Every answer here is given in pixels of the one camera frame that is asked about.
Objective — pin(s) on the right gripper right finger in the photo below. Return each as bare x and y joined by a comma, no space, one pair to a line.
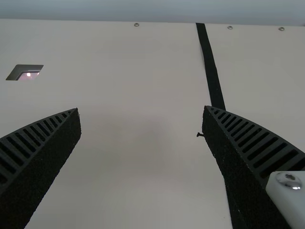
247,167

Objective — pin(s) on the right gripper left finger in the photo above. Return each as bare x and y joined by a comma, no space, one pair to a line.
35,162

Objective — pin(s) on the black strip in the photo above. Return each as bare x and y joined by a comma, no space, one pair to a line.
209,66

